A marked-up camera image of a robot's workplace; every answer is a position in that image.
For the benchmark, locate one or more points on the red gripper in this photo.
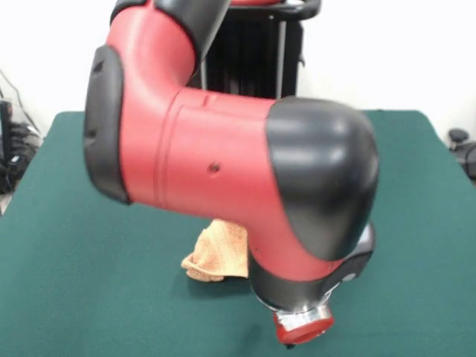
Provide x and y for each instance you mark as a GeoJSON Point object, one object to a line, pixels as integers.
{"type": "Point", "coordinates": [305, 329]}

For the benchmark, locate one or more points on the tan terry towel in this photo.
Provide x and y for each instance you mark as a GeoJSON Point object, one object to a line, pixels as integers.
{"type": "Point", "coordinates": [219, 253]}

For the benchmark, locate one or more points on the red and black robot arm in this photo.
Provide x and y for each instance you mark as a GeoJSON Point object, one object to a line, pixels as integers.
{"type": "Point", "coordinates": [208, 156]}

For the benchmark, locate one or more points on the dark green table cloth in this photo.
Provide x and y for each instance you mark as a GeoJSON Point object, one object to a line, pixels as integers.
{"type": "Point", "coordinates": [74, 260]}

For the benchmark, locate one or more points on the black office chair part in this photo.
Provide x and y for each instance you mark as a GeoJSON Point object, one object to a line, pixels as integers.
{"type": "Point", "coordinates": [465, 152]}

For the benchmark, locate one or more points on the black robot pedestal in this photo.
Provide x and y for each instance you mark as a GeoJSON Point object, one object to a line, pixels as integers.
{"type": "Point", "coordinates": [253, 56]}

